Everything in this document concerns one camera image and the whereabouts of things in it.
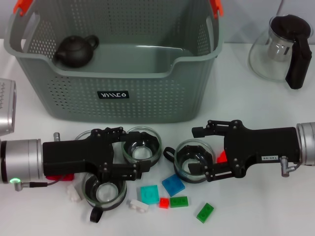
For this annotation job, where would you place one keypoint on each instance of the cyan square toy brick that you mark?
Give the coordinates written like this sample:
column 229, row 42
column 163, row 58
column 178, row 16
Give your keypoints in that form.
column 149, row 194

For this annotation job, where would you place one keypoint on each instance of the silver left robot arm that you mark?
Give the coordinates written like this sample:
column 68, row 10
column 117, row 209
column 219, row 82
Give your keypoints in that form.
column 22, row 159

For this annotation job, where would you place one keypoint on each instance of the blue square toy brick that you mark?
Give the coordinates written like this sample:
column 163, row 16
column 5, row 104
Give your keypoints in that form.
column 173, row 185

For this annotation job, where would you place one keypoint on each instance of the grey perforated plastic storage bin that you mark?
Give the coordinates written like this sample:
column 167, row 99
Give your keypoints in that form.
column 147, row 98

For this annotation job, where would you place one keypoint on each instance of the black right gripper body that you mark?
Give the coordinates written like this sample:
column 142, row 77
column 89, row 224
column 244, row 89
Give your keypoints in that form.
column 261, row 142

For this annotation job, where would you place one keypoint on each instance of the small red toy brick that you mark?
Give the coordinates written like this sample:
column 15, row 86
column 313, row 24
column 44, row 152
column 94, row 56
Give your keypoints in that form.
column 164, row 203

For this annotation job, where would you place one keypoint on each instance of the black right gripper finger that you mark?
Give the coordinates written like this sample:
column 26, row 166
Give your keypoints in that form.
column 216, row 172
column 211, row 129

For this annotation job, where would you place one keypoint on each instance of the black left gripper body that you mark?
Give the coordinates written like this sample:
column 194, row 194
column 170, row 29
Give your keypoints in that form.
column 73, row 155

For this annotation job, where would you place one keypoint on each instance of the green two-stud toy brick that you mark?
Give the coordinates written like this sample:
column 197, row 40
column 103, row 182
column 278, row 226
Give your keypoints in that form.
column 205, row 213
column 179, row 201

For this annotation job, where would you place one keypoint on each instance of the red sloped toy brick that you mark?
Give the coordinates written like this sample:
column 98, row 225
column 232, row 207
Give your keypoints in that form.
column 222, row 157

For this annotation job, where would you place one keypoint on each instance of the dark red long toy brick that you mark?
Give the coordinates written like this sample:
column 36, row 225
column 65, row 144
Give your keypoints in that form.
column 66, row 177

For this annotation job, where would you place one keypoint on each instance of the silver plug on left gripper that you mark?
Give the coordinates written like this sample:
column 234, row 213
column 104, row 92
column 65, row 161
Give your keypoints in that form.
column 57, row 137

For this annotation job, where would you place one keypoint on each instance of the dark clay teapot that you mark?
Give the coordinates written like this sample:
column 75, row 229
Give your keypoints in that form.
column 73, row 51

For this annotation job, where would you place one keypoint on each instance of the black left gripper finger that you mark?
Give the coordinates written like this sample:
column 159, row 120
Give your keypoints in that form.
column 118, row 135
column 120, row 172

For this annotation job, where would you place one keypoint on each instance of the white toy brick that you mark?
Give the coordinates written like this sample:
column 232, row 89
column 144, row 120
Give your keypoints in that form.
column 138, row 206
column 73, row 193

